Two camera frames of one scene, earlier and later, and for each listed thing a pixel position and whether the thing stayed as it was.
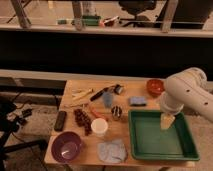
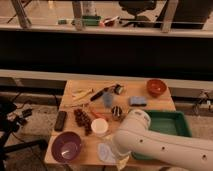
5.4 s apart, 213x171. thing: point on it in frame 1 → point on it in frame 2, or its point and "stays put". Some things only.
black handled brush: x=107 y=94 stays put
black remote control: x=60 y=120 stays put
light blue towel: x=114 y=151 stays put
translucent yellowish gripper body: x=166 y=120 → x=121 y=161
